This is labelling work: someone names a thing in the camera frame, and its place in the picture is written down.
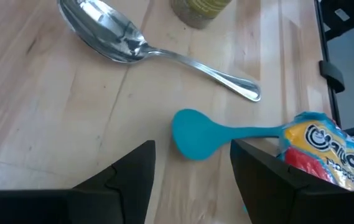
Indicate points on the yellow ramen noodle packet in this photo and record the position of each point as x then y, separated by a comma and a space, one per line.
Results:
335, 155

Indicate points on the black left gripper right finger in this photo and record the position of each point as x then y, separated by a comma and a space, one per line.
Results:
276, 199

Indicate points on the silver metal spoon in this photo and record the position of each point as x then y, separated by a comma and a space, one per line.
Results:
111, 37

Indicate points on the teal plastic spoon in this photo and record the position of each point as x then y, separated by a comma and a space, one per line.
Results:
195, 133

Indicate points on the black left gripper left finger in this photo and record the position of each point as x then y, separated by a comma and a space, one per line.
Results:
108, 202

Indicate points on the black-lid herb jar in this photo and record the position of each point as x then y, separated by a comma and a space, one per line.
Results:
200, 12

